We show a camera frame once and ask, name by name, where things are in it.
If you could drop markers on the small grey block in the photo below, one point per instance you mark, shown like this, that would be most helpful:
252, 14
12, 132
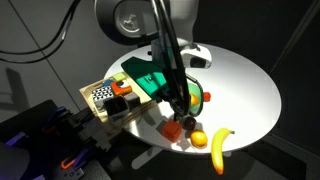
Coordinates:
99, 106

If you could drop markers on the blue block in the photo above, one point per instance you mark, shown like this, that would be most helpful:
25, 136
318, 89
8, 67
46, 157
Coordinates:
107, 83

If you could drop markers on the purple orange spring clamp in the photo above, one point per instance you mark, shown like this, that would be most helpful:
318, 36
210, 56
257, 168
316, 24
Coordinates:
71, 162
56, 116

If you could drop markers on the yellow orange round fruit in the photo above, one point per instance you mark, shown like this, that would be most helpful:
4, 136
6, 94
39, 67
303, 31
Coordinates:
199, 138

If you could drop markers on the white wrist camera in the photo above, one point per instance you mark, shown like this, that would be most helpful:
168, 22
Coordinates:
196, 60

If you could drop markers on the small orange fruit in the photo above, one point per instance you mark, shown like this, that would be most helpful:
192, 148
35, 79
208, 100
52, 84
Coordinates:
197, 100

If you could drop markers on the black perforated base board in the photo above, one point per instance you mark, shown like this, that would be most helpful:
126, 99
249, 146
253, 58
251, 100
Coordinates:
46, 156

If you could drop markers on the yellow banana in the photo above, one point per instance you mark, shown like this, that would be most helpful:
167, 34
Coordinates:
218, 150

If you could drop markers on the dark purple plum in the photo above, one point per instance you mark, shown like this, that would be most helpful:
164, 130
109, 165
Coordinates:
190, 123

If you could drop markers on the black white triangle pattern block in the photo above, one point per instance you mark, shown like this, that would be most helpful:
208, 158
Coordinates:
102, 93

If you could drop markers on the silver metal bracket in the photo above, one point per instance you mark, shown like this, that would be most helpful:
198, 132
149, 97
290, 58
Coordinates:
15, 139

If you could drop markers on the small red fruit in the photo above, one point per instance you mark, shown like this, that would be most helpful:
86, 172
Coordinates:
207, 96

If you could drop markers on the orange block with eye print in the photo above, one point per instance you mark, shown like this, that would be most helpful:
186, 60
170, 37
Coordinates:
120, 88

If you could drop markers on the black tray holder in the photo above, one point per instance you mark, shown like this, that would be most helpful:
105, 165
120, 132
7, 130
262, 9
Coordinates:
86, 128

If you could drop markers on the yellow lemon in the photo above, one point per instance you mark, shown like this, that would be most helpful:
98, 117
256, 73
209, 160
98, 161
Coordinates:
192, 100

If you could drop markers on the green translucent bowl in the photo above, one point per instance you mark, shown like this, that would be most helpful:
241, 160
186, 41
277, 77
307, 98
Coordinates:
192, 88

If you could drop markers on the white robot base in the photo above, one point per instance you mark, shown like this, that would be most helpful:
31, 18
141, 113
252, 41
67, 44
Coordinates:
11, 161

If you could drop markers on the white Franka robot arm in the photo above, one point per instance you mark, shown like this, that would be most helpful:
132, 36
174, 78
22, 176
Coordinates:
130, 20

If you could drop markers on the wooden tray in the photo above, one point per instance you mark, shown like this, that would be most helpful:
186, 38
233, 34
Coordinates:
110, 126

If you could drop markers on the teal green camera mount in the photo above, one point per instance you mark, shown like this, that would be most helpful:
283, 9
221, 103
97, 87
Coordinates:
146, 78

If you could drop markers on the grey table pedestal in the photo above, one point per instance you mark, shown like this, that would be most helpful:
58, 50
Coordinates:
145, 158

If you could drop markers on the black block with red mark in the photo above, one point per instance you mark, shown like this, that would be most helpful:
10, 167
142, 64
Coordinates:
116, 106

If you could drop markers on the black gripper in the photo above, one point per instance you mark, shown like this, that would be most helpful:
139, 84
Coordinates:
178, 80

